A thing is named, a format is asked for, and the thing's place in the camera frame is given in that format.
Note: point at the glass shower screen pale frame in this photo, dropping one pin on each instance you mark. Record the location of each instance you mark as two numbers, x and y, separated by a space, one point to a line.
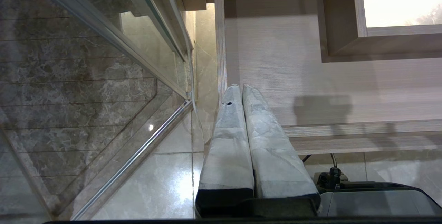
103 78

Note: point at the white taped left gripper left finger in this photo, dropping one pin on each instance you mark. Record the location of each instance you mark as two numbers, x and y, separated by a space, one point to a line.
228 155

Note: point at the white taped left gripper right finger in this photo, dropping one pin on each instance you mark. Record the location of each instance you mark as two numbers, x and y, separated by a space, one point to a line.
276 161

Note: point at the grey robot torso part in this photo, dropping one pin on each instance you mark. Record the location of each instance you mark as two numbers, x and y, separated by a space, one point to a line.
376 199

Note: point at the wooden vanity drawer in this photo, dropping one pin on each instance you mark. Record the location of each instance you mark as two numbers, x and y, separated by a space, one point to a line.
310 78

